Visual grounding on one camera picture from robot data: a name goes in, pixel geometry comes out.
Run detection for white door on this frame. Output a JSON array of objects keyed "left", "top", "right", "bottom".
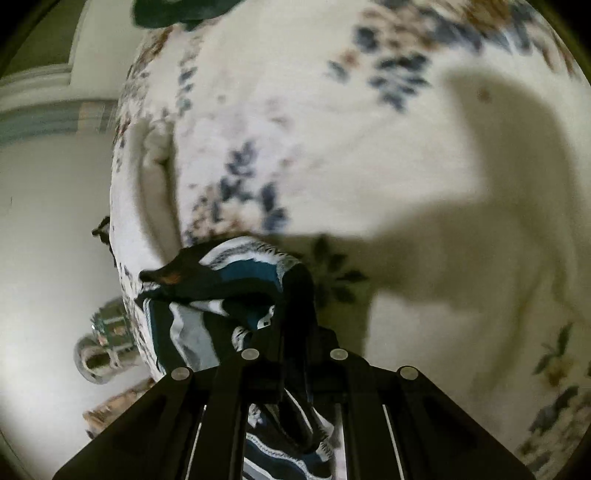
[{"left": 0, "top": 0, "right": 139, "bottom": 153}]

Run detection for grey slipper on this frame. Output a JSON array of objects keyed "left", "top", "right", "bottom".
[{"left": 74, "top": 336, "right": 139, "bottom": 385}]

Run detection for dark green cloth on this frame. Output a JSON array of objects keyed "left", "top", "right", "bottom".
[{"left": 133, "top": 0, "right": 247, "bottom": 32}]

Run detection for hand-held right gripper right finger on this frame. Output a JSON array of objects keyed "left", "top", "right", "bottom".
[{"left": 302, "top": 323, "right": 536, "bottom": 480}]

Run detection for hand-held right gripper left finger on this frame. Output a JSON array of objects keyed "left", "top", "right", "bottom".
[{"left": 52, "top": 318, "right": 289, "bottom": 480}]

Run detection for brown patterned slipper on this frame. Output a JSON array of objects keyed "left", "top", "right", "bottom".
[{"left": 83, "top": 378, "right": 160, "bottom": 439}]

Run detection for striped teal and black garment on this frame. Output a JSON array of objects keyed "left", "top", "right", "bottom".
[{"left": 135, "top": 236, "right": 345, "bottom": 480}]

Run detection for white floral bed sheet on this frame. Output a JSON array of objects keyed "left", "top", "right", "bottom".
[{"left": 108, "top": 0, "right": 591, "bottom": 480}]

